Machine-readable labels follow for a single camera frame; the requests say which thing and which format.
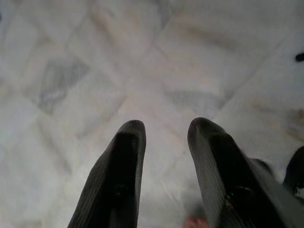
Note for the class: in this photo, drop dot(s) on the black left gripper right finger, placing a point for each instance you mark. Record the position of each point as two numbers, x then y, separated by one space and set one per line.
213 166

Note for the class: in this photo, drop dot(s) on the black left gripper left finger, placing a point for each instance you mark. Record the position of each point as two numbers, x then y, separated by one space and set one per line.
118 171

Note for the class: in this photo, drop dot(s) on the black robot foot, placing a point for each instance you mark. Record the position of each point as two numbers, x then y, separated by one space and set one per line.
295 171

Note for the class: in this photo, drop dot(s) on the small black object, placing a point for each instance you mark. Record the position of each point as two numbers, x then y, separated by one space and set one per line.
300 57

